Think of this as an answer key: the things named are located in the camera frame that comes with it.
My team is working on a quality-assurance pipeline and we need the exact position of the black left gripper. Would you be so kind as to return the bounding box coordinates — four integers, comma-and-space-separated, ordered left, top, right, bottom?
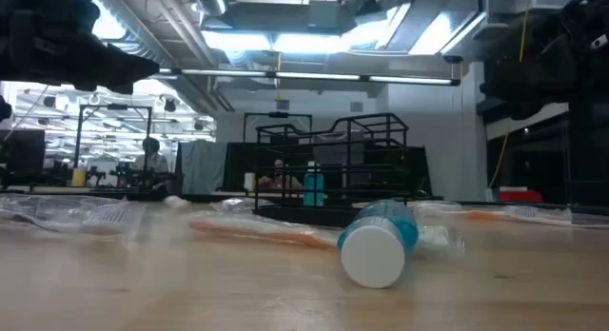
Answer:
0, 0, 161, 95

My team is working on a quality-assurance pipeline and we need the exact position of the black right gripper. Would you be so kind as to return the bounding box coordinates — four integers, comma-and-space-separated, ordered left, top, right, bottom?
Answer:
480, 0, 591, 122

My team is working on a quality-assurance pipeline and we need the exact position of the purple toothbrush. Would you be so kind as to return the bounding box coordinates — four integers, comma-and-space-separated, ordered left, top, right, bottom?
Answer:
565, 207, 609, 230
0, 193, 147, 240

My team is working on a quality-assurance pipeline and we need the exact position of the teal mouthwash bottle white cap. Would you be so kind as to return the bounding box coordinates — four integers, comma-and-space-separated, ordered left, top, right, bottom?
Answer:
336, 199, 421, 289
303, 161, 325, 207

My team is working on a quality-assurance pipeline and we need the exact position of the person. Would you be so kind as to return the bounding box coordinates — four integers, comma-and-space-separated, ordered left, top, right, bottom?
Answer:
259, 158, 305, 192
131, 136, 170, 187

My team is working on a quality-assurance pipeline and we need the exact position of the red box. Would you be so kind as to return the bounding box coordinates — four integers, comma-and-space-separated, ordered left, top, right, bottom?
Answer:
498, 188, 544, 204

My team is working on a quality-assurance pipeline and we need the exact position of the grey cloth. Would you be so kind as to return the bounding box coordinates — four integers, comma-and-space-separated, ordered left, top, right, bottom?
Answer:
176, 139, 228, 195

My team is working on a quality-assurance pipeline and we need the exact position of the black partition panel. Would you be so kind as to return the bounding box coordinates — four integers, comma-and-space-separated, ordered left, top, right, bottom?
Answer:
223, 141, 433, 197

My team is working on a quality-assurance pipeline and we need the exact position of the black monitor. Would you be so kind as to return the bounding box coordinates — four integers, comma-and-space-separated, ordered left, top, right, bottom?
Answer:
0, 128, 47, 187

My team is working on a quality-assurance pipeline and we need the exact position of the long ceiling light strip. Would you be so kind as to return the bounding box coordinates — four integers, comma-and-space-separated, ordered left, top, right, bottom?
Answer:
156, 67, 462, 88

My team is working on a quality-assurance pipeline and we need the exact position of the black metal station frame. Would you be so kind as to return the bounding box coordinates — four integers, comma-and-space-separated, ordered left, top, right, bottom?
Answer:
73, 104, 153, 170
243, 111, 314, 145

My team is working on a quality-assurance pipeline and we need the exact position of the yellow cable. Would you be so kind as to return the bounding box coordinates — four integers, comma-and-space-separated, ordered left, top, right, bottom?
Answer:
488, 7, 530, 189

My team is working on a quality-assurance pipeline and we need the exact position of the silver round air duct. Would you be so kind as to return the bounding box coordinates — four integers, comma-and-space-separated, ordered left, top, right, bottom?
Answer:
192, 0, 229, 16

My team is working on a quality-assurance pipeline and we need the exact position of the black wire caddy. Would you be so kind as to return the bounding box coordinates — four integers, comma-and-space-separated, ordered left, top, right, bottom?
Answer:
253, 112, 411, 228

